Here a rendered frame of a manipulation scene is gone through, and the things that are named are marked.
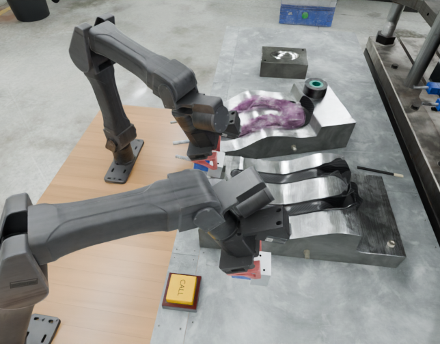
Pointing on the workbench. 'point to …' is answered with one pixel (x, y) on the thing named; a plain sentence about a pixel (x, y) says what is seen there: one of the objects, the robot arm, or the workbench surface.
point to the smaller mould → (283, 63)
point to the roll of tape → (315, 88)
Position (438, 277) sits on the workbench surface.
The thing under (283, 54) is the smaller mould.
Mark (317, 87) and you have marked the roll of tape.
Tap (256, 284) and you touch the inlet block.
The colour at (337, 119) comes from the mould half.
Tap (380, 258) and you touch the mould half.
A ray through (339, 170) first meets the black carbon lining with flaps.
